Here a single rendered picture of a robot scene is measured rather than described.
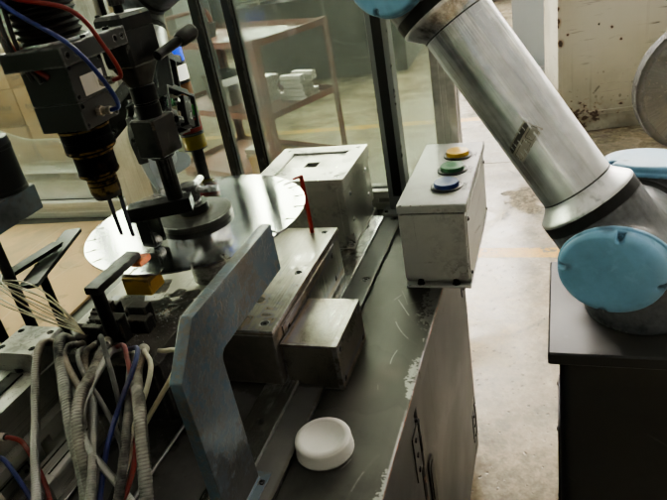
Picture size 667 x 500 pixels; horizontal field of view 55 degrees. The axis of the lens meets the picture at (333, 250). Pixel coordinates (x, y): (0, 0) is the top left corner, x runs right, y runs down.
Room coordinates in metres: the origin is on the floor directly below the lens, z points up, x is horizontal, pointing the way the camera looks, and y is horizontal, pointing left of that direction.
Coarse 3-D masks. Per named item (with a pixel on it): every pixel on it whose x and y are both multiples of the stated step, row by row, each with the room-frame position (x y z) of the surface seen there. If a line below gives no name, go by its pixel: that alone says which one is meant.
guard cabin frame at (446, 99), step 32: (96, 0) 1.46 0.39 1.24; (192, 0) 1.37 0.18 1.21; (224, 0) 1.35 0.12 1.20; (448, 96) 1.18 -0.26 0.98; (224, 128) 1.37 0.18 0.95; (256, 128) 1.35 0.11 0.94; (448, 128) 1.19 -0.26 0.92; (128, 160) 1.47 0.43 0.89; (128, 192) 1.48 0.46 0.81; (384, 192) 1.24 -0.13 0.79
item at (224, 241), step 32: (224, 192) 0.97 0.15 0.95; (256, 192) 0.95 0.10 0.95; (288, 192) 0.92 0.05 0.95; (224, 224) 0.85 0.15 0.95; (256, 224) 0.83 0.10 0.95; (288, 224) 0.80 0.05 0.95; (96, 256) 0.82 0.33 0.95; (160, 256) 0.78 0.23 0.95; (192, 256) 0.76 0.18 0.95; (224, 256) 0.74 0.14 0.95
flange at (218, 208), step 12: (204, 204) 0.88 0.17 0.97; (216, 204) 0.90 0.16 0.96; (228, 204) 0.90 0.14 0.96; (168, 216) 0.89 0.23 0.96; (180, 216) 0.88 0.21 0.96; (192, 216) 0.87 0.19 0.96; (204, 216) 0.86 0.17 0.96; (216, 216) 0.86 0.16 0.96; (228, 216) 0.87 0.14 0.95; (168, 228) 0.85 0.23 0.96; (180, 228) 0.84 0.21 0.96; (192, 228) 0.84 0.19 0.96; (204, 228) 0.84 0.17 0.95
